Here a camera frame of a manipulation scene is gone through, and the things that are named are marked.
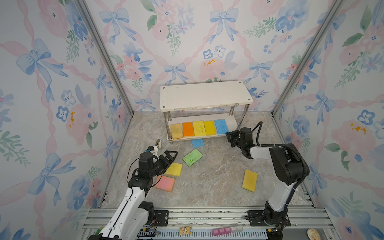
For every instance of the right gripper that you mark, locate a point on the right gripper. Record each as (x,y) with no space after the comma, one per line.
(230,135)

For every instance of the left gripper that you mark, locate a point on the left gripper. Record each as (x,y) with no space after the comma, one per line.
(169,159)

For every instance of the blue sponge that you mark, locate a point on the blue sponge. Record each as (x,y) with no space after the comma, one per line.
(221,127)
(198,143)

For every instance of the green sponge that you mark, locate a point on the green sponge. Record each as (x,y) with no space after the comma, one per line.
(192,157)

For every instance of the bright yellow sponge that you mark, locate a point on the bright yellow sponge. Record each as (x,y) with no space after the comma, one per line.
(210,128)

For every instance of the pale yellow orange-backed sponge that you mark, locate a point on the pale yellow orange-backed sponge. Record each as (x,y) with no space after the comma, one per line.
(177,132)

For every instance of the orange sponge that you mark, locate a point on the orange sponge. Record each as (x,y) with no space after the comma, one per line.
(188,129)

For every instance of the yellow cellulose sponge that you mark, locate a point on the yellow cellulose sponge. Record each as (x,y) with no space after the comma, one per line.
(199,128)

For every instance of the yellow green-backed sponge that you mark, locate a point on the yellow green-backed sponge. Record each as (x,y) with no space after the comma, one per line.
(250,181)

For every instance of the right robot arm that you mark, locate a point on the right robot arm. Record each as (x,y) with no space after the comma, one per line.
(290,168)

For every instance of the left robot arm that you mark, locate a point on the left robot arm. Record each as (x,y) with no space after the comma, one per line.
(134,212)

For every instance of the white two-tier shelf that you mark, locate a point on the white two-tier shelf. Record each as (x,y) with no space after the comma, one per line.
(201,96)

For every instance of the yellow sponge left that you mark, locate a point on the yellow sponge left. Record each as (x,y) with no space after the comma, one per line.
(174,170)

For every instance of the pink sponge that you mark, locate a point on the pink sponge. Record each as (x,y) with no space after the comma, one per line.
(165,183)

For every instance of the small circuit board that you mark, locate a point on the small circuit board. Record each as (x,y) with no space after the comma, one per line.
(185,230)

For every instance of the pink block strip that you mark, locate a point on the pink block strip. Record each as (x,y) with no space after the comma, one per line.
(226,230)

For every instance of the round patterned disc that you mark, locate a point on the round patterned disc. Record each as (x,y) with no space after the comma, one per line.
(313,234)

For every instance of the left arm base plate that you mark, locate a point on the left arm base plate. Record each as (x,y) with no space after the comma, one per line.
(158,218)

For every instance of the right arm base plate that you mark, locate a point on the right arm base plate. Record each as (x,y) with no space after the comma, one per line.
(258,218)

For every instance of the right corner metal post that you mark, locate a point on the right corner metal post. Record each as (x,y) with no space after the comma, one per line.
(321,32)

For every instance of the corner metal post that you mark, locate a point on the corner metal post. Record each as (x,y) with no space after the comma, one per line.
(95,34)
(321,32)

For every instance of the left corner metal post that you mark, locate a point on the left corner metal post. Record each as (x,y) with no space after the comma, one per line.
(95,34)

